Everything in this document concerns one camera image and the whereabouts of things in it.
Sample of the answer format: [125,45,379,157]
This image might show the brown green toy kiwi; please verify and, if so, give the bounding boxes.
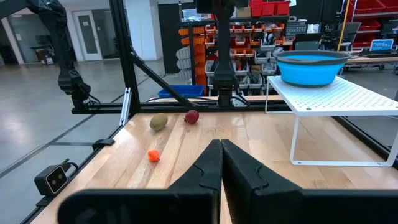
[149,113,169,133]

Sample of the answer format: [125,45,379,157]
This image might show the red shelf rack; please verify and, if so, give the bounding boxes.
[351,0,398,49]

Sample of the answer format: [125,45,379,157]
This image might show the white perforated metal shelf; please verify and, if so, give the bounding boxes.
[265,75,398,167]

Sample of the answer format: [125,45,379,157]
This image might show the black table edge clamp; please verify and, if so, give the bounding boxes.
[91,138,116,151]

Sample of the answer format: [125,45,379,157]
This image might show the red storage bins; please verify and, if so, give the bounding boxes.
[248,0,290,17]

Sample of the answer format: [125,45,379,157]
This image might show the dark red toy fruit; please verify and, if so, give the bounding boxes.
[183,109,200,126]

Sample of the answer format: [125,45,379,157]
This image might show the black aluminium table frame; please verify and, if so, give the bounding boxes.
[70,0,398,170]

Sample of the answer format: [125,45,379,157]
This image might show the blue grey collapsible bowl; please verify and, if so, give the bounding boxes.
[272,49,353,88]

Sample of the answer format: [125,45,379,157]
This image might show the yellow hanging cable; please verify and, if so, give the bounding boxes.
[337,0,351,52]

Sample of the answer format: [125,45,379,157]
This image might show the orange yellow toy pear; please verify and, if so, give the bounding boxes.
[147,149,161,163]

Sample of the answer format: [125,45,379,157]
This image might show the small black table camera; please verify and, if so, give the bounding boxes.
[34,157,79,197]

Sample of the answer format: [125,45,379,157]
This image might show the brown cardboard box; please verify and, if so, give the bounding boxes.
[34,46,55,65]

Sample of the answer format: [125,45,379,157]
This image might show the blue plastic bin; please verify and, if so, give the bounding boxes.
[157,84,206,99]

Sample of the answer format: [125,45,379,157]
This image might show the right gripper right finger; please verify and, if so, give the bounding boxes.
[221,139,398,224]

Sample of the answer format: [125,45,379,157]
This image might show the black chair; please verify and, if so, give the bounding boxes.
[292,32,323,52]

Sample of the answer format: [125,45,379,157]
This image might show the laptop with blue screen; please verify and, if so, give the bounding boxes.
[369,38,395,54]

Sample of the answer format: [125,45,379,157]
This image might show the rack with orange bins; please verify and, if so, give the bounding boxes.
[177,14,292,98]

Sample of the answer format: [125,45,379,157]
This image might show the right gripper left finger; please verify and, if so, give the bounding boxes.
[57,139,223,224]

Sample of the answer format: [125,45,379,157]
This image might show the grey door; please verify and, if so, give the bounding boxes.
[72,9,103,62]

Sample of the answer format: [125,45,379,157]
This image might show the grey office chair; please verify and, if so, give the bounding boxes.
[334,21,361,52]

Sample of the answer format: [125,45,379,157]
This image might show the silver metal bracket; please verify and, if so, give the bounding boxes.
[119,86,132,127]

